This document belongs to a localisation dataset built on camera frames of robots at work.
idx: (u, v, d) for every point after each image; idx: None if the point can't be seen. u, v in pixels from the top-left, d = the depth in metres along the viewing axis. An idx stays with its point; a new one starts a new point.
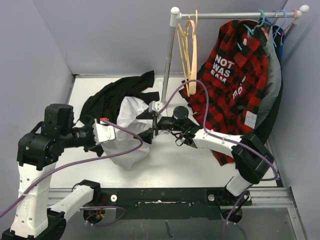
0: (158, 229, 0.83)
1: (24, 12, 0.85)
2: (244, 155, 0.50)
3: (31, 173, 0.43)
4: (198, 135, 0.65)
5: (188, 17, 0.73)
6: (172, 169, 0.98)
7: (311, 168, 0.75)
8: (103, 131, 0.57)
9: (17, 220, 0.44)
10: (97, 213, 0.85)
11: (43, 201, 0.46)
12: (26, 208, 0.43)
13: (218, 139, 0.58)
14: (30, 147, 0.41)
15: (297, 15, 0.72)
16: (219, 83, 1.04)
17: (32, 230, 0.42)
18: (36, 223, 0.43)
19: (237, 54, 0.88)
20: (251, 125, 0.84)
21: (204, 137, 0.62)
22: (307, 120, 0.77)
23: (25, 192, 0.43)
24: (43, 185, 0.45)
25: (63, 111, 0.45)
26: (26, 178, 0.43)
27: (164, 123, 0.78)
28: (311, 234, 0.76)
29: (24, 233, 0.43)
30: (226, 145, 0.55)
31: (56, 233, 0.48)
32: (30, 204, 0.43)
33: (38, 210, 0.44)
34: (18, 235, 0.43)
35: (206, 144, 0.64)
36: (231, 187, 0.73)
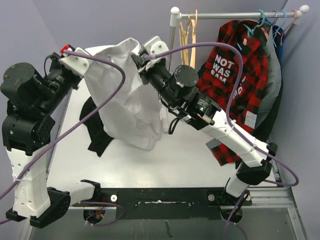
0: (158, 229, 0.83)
1: (24, 12, 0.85)
2: (270, 169, 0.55)
3: (22, 158, 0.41)
4: (216, 124, 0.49)
5: (188, 17, 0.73)
6: (172, 169, 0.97)
7: (311, 168, 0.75)
8: (75, 62, 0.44)
9: (17, 202, 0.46)
10: (97, 213, 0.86)
11: (40, 183, 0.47)
12: (25, 191, 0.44)
13: (246, 144, 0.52)
14: (14, 131, 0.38)
15: (297, 15, 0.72)
16: (219, 83, 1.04)
17: (34, 212, 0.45)
18: (37, 204, 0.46)
19: (238, 54, 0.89)
20: (251, 125, 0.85)
21: (226, 132, 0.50)
22: (308, 120, 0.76)
23: (19, 177, 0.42)
24: (37, 168, 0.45)
25: (25, 86, 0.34)
26: (17, 164, 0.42)
27: (156, 77, 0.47)
28: (311, 234, 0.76)
29: (27, 213, 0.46)
30: (254, 154, 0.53)
31: (60, 209, 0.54)
32: (26, 187, 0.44)
33: (38, 192, 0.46)
34: (21, 214, 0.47)
35: (217, 135, 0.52)
36: (231, 190, 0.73)
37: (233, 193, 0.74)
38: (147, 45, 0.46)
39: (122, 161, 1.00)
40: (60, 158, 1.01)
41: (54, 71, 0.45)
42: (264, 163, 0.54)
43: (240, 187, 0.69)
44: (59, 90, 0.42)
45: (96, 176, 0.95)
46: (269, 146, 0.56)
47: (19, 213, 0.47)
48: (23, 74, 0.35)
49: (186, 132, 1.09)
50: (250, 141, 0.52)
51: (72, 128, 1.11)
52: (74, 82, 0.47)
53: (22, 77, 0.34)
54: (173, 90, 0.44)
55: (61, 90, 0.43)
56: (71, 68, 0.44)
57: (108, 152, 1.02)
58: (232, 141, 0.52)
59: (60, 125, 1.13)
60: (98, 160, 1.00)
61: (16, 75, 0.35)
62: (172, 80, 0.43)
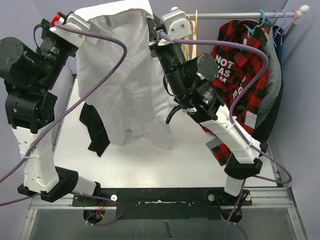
0: (158, 229, 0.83)
1: (24, 12, 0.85)
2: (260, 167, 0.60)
3: (26, 135, 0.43)
4: (220, 118, 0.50)
5: (188, 17, 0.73)
6: (172, 169, 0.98)
7: (311, 168, 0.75)
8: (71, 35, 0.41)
9: (27, 178, 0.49)
10: (97, 213, 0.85)
11: (48, 159, 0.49)
12: (34, 168, 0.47)
13: (242, 142, 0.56)
14: (18, 109, 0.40)
15: (297, 15, 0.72)
16: (219, 83, 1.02)
17: (45, 187, 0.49)
18: (46, 180, 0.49)
19: (237, 54, 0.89)
20: (251, 125, 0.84)
21: (227, 128, 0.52)
22: (308, 120, 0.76)
23: (26, 155, 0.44)
24: (43, 145, 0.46)
25: (17, 65, 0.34)
26: (23, 142, 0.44)
27: (167, 59, 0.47)
28: (311, 234, 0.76)
29: (38, 189, 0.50)
30: (247, 151, 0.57)
31: (69, 185, 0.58)
32: (34, 164, 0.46)
33: (47, 169, 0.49)
34: (31, 189, 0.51)
35: (217, 131, 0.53)
36: (229, 190, 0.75)
37: (232, 192, 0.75)
38: (168, 19, 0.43)
39: (122, 161, 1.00)
40: (60, 158, 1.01)
41: (46, 39, 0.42)
42: (256, 161, 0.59)
43: (237, 186, 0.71)
44: (55, 64, 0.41)
45: (96, 176, 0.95)
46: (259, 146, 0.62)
47: (29, 189, 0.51)
48: (12, 53, 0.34)
49: (186, 132, 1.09)
50: (247, 139, 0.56)
51: (72, 128, 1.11)
52: (71, 51, 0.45)
53: (12, 55, 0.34)
54: (187, 78, 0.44)
55: (58, 63, 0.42)
56: (69, 41, 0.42)
57: (108, 152, 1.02)
58: (231, 138, 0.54)
59: (59, 125, 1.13)
60: (98, 160, 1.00)
61: (6, 54, 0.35)
62: (188, 68, 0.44)
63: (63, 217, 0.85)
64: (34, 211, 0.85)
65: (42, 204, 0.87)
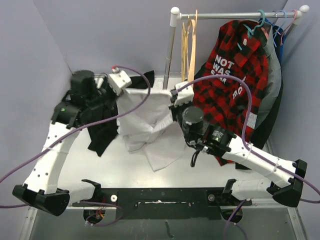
0: (158, 229, 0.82)
1: (24, 12, 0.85)
2: (301, 188, 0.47)
3: (60, 130, 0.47)
4: (233, 149, 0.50)
5: (188, 17, 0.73)
6: (172, 169, 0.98)
7: (310, 168, 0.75)
8: (116, 77, 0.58)
9: (33, 174, 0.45)
10: (97, 213, 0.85)
11: (60, 163, 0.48)
12: (47, 163, 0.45)
13: (267, 165, 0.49)
14: (65, 109, 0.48)
15: (297, 15, 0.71)
16: (219, 83, 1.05)
17: (45, 186, 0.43)
18: (50, 180, 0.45)
19: (237, 54, 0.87)
20: (251, 125, 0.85)
21: (244, 155, 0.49)
22: (308, 121, 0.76)
23: (51, 145, 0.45)
24: (66, 145, 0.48)
25: (86, 81, 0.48)
26: (54, 135, 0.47)
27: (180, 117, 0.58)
28: (311, 235, 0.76)
29: (37, 187, 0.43)
30: (278, 174, 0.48)
31: (60, 205, 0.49)
32: (51, 159, 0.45)
33: (54, 171, 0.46)
34: (30, 189, 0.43)
35: (237, 160, 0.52)
36: (236, 193, 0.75)
37: (239, 196, 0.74)
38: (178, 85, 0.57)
39: (122, 161, 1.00)
40: None
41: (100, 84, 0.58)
42: (292, 182, 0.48)
43: (251, 194, 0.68)
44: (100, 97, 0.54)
45: (96, 176, 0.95)
46: (297, 164, 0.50)
47: (28, 187, 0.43)
48: (85, 74, 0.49)
49: None
50: (271, 160, 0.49)
51: None
52: (113, 98, 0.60)
53: (85, 74, 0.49)
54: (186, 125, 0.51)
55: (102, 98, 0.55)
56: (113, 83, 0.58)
57: (108, 152, 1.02)
58: (254, 164, 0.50)
59: None
60: (98, 160, 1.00)
61: (81, 74, 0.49)
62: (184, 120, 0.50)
63: (63, 217, 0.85)
64: (34, 212, 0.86)
65: None
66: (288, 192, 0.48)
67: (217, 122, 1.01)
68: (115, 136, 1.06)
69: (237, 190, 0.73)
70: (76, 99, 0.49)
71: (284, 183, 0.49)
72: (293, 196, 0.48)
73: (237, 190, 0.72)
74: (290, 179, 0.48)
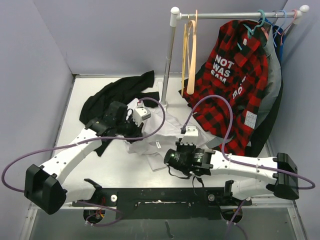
0: (158, 230, 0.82)
1: (24, 12, 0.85)
2: (286, 180, 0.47)
3: (89, 134, 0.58)
4: (214, 164, 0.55)
5: (188, 17, 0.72)
6: (172, 169, 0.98)
7: (310, 168, 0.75)
8: (140, 109, 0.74)
9: (53, 159, 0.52)
10: (97, 213, 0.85)
11: (77, 160, 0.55)
12: (69, 154, 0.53)
13: (250, 168, 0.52)
14: (98, 122, 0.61)
15: (297, 15, 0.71)
16: (219, 83, 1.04)
17: (59, 171, 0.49)
18: (65, 170, 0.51)
19: (237, 54, 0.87)
20: (251, 125, 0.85)
21: (227, 166, 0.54)
22: (308, 120, 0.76)
23: (78, 142, 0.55)
24: (90, 148, 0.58)
25: (121, 109, 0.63)
26: (83, 136, 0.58)
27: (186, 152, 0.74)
28: (311, 235, 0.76)
29: (51, 171, 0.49)
30: (264, 173, 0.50)
31: (58, 203, 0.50)
32: (74, 153, 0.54)
33: (71, 163, 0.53)
34: (45, 171, 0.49)
35: (225, 172, 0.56)
36: (237, 194, 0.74)
37: (239, 196, 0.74)
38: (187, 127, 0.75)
39: (122, 161, 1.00)
40: None
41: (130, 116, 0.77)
42: (278, 177, 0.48)
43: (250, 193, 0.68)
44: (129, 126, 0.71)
45: (96, 175, 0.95)
46: (278, 158, 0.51)
47: (44, 169, 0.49)
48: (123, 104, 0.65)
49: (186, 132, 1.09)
50: (251, 163, 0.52)
51: (72, 128, 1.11)
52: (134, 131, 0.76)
53: (122, 104, 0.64)
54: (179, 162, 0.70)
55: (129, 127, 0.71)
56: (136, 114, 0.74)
57: (108, 152, 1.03)
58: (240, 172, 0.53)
59: (60, 125, 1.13)
60: (98, 160, 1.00)
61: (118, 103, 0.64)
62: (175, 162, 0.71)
63: (63, 217, 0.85)
64: (34, 211, 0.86)
65: None
66: (280, 188, 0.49)
67: (217, 122, 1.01)
68: None
69: (237, 191, 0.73)
70: (109, 120, 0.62)
71: (273, 180, 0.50)
72: (287, 191, 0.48)
73: (237, 191, 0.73)
74: (274, 175, 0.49)
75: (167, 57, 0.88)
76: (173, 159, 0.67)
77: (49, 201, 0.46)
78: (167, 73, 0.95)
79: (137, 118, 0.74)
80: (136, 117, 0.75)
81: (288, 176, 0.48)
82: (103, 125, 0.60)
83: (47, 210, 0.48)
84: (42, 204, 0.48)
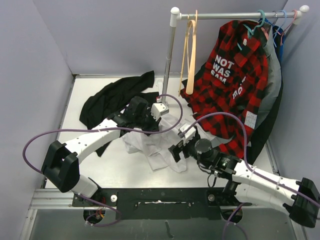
0: (158, 229, 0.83)
1: (24, 12, 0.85)
2: (305, 205, 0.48)
3: (111, 123, 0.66)
4: (239, 171, 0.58)
5: (188, 17, 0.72)
6: (172, 169, 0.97)
7: (311, 169, 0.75)
8: (159, 105, 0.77)
9: (76, 141, 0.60)
10: (97, 213, 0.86)
11: (97, 145, 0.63)
12: (91, 138, 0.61)
13: (270, 183, 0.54)
14: (120, 115, 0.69)
15: (297, 15, 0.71)
16: (219, 83, 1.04)
17: (80, 150, 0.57)
18: (84, 151, 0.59)
19: (237, 54, 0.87)
20: (251, 125, 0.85)
21: (248, 177, 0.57)
22: (308, 121, 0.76)
23: (101, 129, 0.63)
24: (110, 136, 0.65)
25: (141, 105, 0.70)
26: (104, 125, 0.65)
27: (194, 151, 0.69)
28: (312, 235, 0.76)
29: (73, 148, 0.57)
30: (282, 192, 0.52)
31: (70, 183, 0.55)
32: (96, 137, 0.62)
33: (92, 146, 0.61)
34: (67, 148, 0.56)
35: (246, 182, 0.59)
36: (239, 196, 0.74)
37: (241, 198, 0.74)
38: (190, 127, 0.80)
39: (122, 161, 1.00)
40: None
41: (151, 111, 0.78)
42: (296, 199, 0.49)
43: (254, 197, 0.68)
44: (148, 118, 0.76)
45: (96, 175, 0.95)
46: (301, 182, 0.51)
47: (66, 146, 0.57)
48: (143, 100, 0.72)
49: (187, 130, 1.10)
50: (272, 179, 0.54)
51: (72, 128, 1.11)
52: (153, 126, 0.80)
53: (142, 100, 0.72)
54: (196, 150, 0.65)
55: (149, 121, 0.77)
56: (155, 108, 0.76)
57: (108, 152, 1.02)
58: (260, 184, 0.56)
59: (60, 125, 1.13)
60: (98, 160, 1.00)
61: (138, 99, 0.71)
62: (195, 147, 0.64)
63: (63, 217, 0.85)
64: (34, 212, 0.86)
65: (42, 205, 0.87)
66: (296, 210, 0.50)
67: (217, 121, 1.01)
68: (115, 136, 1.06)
69: (242, 194, 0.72)
70: (129, 115, 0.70)
71: (289, 200, 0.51)
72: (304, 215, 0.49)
73: (243, 194, 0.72)
74: (292, 196, 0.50)
75: (167, 57, 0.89)
76: (208, 151, 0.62)
77: (64, 178, 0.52)
78: (167, 73, 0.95)
79: (155, 112, 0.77)
80: (154, 111, 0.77)
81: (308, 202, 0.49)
82: (124, 120, 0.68)
83: (59, 188, 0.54)
84: (56, 182, 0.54)
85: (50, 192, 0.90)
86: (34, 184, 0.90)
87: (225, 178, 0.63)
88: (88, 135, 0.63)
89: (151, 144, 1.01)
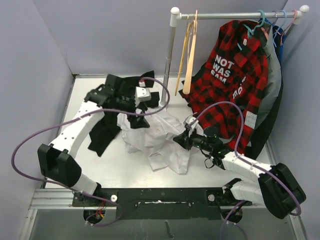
0: (158, 229, 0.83)
1: (24, 12, 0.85)
2: (269, 183, 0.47)
3: (88, 105, 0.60)
4: (227, 157, 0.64)
5: (188, 17, 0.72)
6: (172, 169, 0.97)
7: (311, 168, 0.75)
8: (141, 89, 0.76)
9: (61, 137, 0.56)
10: (97, 213, 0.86)
11: (84, 132, 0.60)
12: (75, 129, 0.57)
13: (247, 164, 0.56)
14: (97, 93, 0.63)
15: (297, 15, 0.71)
16: (219, 83, 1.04)
17: (70, 146, 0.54)
18: (74, 144, 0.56)
19: (237, 54, 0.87)
20: (251, 125, 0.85)
21: (232, 160, 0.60)
22: (308, 120, 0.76)
23: (81, 116, 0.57)
24: (94, 120, 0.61)
25: None
26: (84, 110, 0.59)
27: (197, 139, 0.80)
28: (312, 234, 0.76)
29: (61, 146, 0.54)
30: (254, 171, 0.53)
31: (72, 175, 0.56)
32: (81, 127, 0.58)
33: (79, 137, 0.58)
34: (55, 147, 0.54)
35: (233, 167, 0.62)
36: (235, 191, 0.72)
37: (236, 193, 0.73)
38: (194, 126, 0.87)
39: (122, 161, 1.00)
40: None
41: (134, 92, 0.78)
42: (262, 176, 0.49)
43: (248, 195, 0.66)
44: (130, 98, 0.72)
45: (96, 175, 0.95)
46: (274, 165, 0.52)
47: (54, 146, 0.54)
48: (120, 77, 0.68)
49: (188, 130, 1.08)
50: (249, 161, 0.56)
51: None
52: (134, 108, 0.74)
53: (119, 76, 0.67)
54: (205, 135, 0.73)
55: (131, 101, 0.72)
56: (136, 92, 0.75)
57: (108, 152, 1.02)
58: (240, 167, 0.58)
59: (59, 125, 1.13)
60: (98, 160, 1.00)
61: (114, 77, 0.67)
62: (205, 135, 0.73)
63: (62, 217, 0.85)
64: (34, 212, 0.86)
65: (42, 205, 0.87)
66: (265, 189, 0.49)
67: (217, 121, 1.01)
68: (115, 136, 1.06)
69: (237, 187, 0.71)
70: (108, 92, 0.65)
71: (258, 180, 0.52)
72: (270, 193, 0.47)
73: (237, 187, 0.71)
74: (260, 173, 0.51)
75: (167, 57, 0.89)
76: (213, 138, 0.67)
77: (66, 174, 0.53)
78: (167, 73, 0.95)
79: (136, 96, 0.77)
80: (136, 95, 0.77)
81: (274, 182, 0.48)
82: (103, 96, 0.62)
83: (65, 182, 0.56)
84: (61, 179, 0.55)
85: (49, 193, 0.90)
86: (34, 184, 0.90)
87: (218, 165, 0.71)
88: (72, 126, 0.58)
89: (151, 146, 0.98)
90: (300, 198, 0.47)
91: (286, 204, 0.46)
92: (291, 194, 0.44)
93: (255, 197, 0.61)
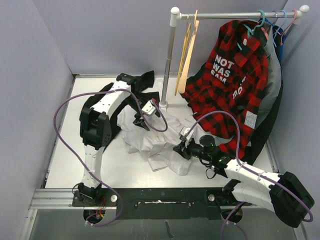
0: (158, 229, 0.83)
1: (24, 12, 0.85)
2: (280, 194, 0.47)
3: (121, 84, 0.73)
4: (230, 166, 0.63)
5: (187, 17, 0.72)
6: (172, 169, 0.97)
7: (311, 168, 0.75)
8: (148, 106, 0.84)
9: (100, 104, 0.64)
10: (97, 213, 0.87)
11: (117, 102, 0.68)
12: (110, 98, 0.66)
13: (254, 175, 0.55)
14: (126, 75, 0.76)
15: (297, 15, 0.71)
16: (219, 83, 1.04)
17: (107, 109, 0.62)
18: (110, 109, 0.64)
19: (237, 54, 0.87)
20: (251, 125, 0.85)
21: (237, 170, 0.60)
22: (308, 120, 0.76)
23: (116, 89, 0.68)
24: (123, 95, 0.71)
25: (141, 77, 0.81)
26: (117, 86, 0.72)
27: (195, 150, 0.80)
28: (312, 234, 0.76)
29: (101, 109, 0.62)
30: (263, 182, 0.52)
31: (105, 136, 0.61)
32: (114, 95, 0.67)
33: (113, 106, 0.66)
34: (95, 110, 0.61)
35: (237, 176, 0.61)
36: (236, 193, 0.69)
37: (237, 196, 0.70)
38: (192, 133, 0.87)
39: (122, 161, 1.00)
40: (60, 158, 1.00)
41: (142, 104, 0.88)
42: (272, 188, 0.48)
43: (250, 197, 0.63)
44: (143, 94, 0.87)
45: None
46: (283, 174, 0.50)
47: (94, 109, 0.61)
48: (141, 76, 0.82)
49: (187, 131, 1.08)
50: (255, 171, 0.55)
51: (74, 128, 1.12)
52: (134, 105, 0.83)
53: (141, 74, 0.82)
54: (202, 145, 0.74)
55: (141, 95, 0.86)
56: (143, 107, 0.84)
57: (108, 152, 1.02)
58: (245, 177, 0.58)
59: (59, 125, 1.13)
60: None
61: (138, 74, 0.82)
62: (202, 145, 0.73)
63: (62, 217, 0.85)
64: (34, 212, 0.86)
65: (42, 205, 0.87)
66: (275, 200, 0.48)
67: (217, 122, 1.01)
68: (115, 136, 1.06)
69: (239, 190, 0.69)
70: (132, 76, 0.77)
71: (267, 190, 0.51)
72: (281, 204, 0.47)
73: (238, 191, 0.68)
74: (270, 185, 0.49)
75: (167, 57, 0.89)
76: (211, 147, 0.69)
77: (103, 134, 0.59)
78: (167, 73, 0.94)
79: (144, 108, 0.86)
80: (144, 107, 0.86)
81: (285, 193, 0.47)
82: (131, 78, 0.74)
83: (101, 143, 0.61)
84: (96, 140, 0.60)
85: (49, 193, 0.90)
86: (34, 184, 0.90)
87: (223, 173, 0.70)
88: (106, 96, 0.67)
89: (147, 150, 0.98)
90: (309, 204, 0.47)
91: (298, 212, 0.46)
92: (303, 205, 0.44)
93: (259, 200, 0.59)
